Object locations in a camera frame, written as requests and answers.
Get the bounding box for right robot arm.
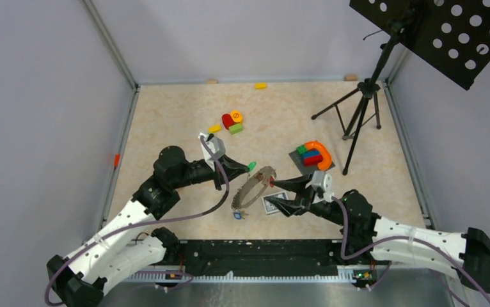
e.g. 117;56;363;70
267;171;490;294

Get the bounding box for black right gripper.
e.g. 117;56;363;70
265;173;347;226

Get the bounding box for red cylinder block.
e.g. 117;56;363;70
221;113;235;130

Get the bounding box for green key tag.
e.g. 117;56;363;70
248;161;257;171

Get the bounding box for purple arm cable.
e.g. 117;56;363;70
331;195;490;307
43;134;231;307

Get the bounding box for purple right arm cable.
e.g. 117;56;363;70
331;195;490;307

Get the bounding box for black tripod stand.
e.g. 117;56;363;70
311;22;405;175

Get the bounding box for black perforated panel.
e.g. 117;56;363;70
349;1;490;90

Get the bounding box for grey lego baseplate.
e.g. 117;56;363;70
289;141;335;175

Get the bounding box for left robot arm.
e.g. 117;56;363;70
44;146;249;306

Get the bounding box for red lego brick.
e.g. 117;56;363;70
302;156;324;167

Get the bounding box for yellow rectangular block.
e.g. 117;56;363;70
208;125;222;134

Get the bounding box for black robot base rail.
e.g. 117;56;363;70
156;239;350;278

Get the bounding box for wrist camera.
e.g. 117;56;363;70
310;171;334;203
198;132;226;171

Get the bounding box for orange round block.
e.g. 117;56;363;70
230;110;243;124

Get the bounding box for yellow block at far edge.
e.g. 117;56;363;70
255;83;267;90

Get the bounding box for green rectangular block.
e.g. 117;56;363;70
228;123;244;135

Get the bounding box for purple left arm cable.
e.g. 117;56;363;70
43;134;231;307

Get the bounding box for orange curved lego tube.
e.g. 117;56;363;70
304;141;333;171

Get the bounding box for blue lego brick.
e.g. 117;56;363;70
301;150;322;159

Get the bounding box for playing card deck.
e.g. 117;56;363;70
262;191;290;216

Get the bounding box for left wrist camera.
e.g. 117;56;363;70
198;132;226;171

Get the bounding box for perforated metal keyring plate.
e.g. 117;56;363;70
231;166;277;212

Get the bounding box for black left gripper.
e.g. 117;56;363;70
171;153;249;190

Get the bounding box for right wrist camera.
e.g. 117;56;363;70
310;171;334;203

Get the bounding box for green lego brick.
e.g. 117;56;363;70
296;145;308;155

